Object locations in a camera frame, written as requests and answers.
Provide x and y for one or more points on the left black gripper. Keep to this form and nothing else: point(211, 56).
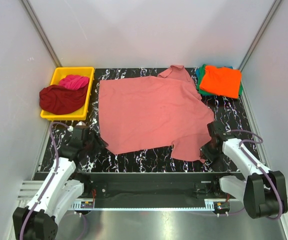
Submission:
point(100, 144)

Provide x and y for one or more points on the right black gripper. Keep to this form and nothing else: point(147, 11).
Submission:
point(204, 152)

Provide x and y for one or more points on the salmon pink t shirt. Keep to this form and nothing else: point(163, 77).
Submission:
point(154, 111)

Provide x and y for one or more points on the yellow plastic bin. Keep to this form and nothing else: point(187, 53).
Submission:
point(60, 73)

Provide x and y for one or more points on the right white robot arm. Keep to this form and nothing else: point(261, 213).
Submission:
point(263, 193)

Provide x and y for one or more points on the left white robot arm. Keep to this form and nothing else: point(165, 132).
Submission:
point(40, 218)

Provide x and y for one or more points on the dark red t shirt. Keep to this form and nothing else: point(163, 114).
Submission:
point(59, 100)

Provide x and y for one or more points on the magenta t shirt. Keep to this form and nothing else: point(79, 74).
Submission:
point(74, 82)

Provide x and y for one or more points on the orange folded t shirt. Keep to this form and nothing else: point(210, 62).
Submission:
point(221, 80)

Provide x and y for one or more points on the blue folded t shirt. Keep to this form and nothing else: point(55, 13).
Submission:
point(197, 72)

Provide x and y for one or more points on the green folded t shirt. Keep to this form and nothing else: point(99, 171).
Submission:
point(201, 91)

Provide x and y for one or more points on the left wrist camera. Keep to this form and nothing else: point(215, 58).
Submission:
point(79, 134)

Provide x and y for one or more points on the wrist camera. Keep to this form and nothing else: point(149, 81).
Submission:
point(79, 134)
point(216, 130)

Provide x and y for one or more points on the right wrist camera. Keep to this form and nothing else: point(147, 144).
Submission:
point(216, 130)

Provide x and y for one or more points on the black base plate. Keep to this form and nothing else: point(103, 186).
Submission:
point(213, 177)

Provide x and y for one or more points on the aluminium frame rail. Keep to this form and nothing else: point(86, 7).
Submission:
point(148, 196)

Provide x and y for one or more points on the left aluminium corner post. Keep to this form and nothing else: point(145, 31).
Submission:
point(41, 32)

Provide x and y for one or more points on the aluminium corner post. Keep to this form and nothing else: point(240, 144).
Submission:
point(262, 29)
point(41, 32)

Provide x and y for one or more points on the right aluminium corner post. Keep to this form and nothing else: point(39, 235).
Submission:
point(262, 29)

